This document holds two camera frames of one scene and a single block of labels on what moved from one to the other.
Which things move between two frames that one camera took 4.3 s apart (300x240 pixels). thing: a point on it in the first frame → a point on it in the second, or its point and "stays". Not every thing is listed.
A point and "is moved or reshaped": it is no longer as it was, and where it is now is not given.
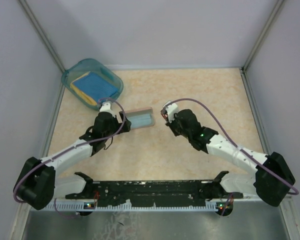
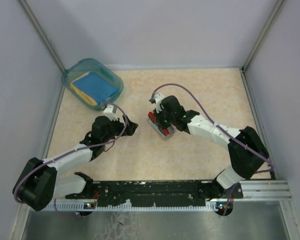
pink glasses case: x=140 y=117 → x=171 y=129
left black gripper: x=124 y=127 stays
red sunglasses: x=165 y=116 is moved or reshaped
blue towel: x=96 y=86 stays
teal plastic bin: x=91 y=82 stays
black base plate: x=164 y=193 stays
